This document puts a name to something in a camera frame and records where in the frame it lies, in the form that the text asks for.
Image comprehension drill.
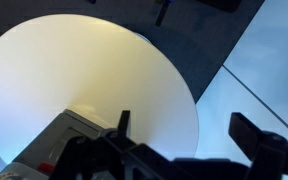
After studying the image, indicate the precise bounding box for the grey toy stove oven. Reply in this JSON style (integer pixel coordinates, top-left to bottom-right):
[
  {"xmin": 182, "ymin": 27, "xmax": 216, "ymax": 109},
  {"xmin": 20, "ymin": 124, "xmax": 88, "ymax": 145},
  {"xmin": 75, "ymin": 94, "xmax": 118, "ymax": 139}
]
[{"xmin": 0, "ymin": 108, "xmax": 133, "ymax": 180}]

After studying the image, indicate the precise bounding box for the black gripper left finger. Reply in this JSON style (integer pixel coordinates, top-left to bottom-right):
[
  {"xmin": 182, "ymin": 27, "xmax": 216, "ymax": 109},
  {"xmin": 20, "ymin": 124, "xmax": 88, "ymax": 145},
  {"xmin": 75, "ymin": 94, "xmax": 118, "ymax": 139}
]
[{"xmin": 117, "ymin": 109, "xmax": 132, "ymax": 138}]

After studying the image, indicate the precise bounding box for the white round pedestal table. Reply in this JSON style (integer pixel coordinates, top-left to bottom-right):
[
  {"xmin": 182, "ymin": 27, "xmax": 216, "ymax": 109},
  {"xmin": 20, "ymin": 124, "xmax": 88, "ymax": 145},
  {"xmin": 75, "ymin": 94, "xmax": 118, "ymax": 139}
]
[{"xmin": 0, "ymin": 13, "xmax": 200, "ymax": 166}]

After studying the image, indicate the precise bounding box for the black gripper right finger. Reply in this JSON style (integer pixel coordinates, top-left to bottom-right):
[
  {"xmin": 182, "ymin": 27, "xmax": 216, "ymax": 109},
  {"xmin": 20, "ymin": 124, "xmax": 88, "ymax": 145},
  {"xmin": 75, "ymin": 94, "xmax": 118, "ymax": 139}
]
[{"xmin": 228, "ymin": 112, "xmax": 268, "ymax": 164}]

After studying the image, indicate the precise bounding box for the black slender bar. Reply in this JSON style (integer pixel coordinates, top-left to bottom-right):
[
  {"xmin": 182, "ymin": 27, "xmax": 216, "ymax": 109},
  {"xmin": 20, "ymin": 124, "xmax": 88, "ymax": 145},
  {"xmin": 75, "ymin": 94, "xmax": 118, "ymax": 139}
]
[{"xmin": 154, "ymin": 0, "xmax": 170, "ymax": 28}]

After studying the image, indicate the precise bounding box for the black flat object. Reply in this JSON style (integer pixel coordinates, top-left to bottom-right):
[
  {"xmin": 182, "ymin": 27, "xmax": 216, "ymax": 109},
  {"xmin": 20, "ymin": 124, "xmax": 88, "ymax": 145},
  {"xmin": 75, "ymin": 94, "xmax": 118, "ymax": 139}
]
[{"xmin": 197, "ymin": 0, "xmax": 242, "ymax": 14}]

